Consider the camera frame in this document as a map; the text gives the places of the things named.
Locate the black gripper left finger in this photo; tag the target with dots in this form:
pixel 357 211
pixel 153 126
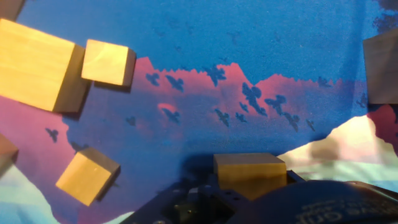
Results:
pixel 202 196

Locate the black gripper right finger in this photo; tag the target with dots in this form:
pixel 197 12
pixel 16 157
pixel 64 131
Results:
pixel 293 176

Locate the small wooden cube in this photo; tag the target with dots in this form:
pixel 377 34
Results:
pixel 105 62
pixel 84 177

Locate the blue landscape printed cloth mat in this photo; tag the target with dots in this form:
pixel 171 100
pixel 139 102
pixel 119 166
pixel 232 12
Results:
pixel 217 37

